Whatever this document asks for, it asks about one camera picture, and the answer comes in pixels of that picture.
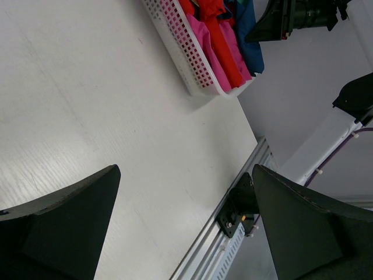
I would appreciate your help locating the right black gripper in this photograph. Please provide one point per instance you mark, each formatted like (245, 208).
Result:
(307, 14)

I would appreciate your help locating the white slotted cable duct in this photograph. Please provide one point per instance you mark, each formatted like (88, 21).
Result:
(226, 254)

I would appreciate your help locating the red napkin roll outer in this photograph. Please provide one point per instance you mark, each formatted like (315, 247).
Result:
(208, 13)

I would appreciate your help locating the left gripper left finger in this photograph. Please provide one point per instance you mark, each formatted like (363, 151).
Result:
(59, 235)

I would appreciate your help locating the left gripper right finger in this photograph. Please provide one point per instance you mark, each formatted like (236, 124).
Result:
(311, 235)

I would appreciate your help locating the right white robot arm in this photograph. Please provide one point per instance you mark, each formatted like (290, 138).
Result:
(291, 103)

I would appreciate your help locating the pink napkin roll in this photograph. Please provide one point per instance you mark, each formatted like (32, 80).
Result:
(232, 42)
(203, 36)

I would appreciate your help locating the aluminium mounting rail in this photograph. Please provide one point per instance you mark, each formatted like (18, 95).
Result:
(215, 248)

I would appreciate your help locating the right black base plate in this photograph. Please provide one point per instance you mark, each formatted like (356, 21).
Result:
(240, 206)

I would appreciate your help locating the large white plastic basket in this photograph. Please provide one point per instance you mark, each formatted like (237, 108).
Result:
(176, 33)

